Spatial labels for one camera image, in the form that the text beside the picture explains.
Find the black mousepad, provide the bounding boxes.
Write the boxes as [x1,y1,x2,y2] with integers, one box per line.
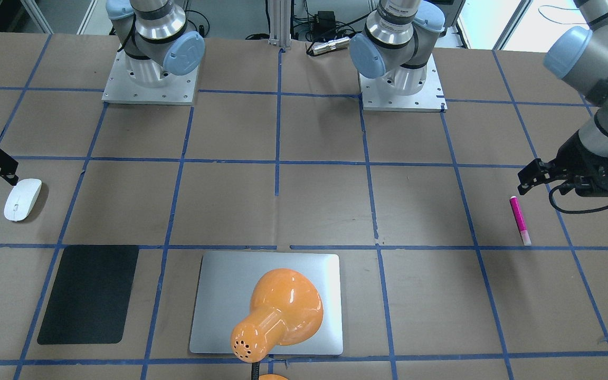
[37,245,139,345]

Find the pink marker pen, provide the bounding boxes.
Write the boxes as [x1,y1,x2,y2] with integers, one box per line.
[509,196,532,246]

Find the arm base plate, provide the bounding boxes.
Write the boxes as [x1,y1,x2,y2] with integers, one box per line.
[102,51,200,106]
[358,55,448,112]

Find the white computer mouse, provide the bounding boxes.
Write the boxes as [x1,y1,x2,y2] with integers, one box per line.
[3,178,43,222]

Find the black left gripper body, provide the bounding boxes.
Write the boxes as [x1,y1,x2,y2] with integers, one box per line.
[536,132,608,197]

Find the orange desk lamp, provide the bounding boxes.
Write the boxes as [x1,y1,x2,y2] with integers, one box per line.
[230,269,324,379]

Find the silver laptop notebook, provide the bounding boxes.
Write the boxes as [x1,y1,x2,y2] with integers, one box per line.
[189,251,344,363]

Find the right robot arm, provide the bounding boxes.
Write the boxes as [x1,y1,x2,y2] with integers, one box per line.
[103,1,205,105]

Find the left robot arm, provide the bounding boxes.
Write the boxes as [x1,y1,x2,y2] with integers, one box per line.
[349,1,608,197]

